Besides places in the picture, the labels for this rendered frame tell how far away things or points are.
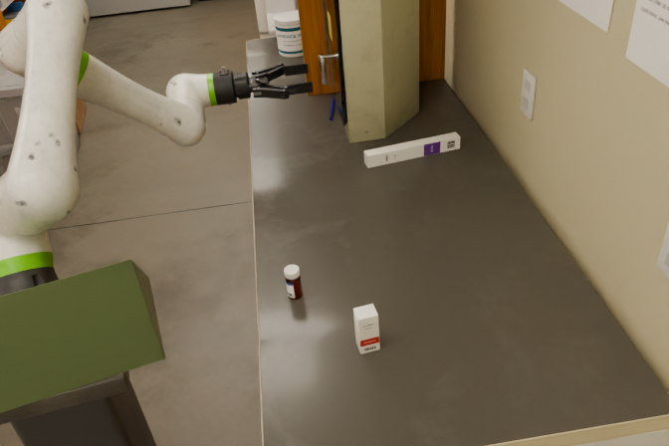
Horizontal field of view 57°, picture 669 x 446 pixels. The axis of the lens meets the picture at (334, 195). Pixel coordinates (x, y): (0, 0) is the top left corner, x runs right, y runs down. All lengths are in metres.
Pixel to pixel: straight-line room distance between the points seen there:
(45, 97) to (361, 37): 0.84
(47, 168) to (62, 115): 0.12
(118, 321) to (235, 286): 1.65
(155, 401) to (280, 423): 1.38
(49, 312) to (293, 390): 0.45
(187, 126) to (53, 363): 0.71
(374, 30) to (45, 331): 1.09
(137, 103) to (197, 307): 1.34
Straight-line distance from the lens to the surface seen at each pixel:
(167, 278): 2.97
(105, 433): 1.50
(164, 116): 1.65
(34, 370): 1.27
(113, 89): 1.60
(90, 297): 1.16
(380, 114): 1.83
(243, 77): 1.78
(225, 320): 2.68
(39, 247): 1.34
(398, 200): 1.59
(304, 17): 2.07
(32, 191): 1.20
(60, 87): 1.32
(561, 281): 1.39
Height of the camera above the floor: 1.86
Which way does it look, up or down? 34 degrees down
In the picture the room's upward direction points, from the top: 5 degrees counter-clockwise
